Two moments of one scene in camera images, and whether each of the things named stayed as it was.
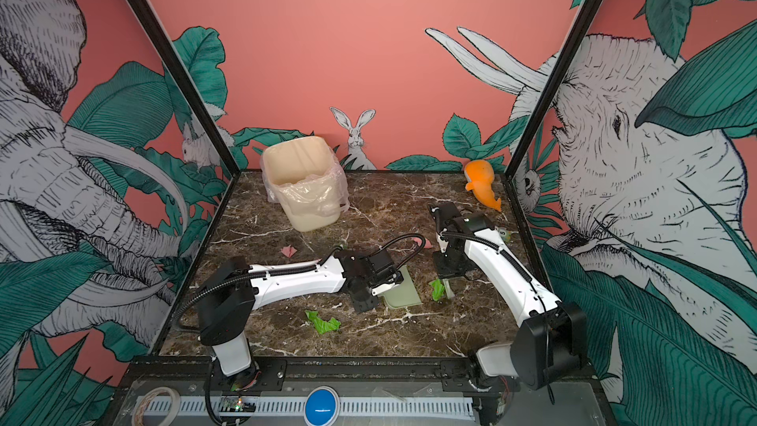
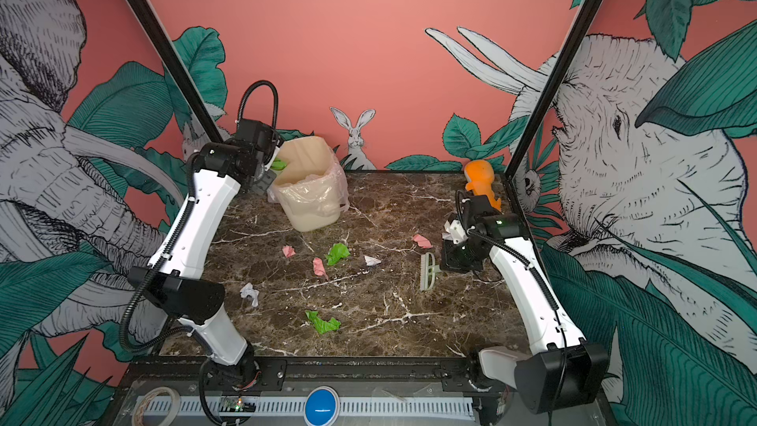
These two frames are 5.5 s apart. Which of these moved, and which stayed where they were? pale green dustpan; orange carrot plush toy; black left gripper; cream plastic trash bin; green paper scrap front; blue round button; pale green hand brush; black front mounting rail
Moved: pale green hand brush; black left gripper; pale green dustpan
Stayed: blue round button; cream plastic trash bin; orange carrot plush toy; black front mounting rail; green paper scrap front
